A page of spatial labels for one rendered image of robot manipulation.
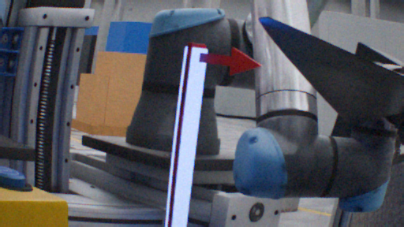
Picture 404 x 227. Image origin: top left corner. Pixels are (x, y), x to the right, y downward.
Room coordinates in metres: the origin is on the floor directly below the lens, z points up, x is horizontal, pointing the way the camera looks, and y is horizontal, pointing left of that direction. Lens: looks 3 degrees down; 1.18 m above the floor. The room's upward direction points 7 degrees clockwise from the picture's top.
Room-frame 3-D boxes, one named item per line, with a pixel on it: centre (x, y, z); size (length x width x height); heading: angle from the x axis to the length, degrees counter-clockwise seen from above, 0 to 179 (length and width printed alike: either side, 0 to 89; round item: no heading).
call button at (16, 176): (0.58, 0.15, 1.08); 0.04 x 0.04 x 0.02
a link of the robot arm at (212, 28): (1.48, 0.03, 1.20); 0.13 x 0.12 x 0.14; 105
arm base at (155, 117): (1.48, 0.04, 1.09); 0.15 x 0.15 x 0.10
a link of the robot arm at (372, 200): (1.02, -0.21, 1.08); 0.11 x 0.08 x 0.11; 105
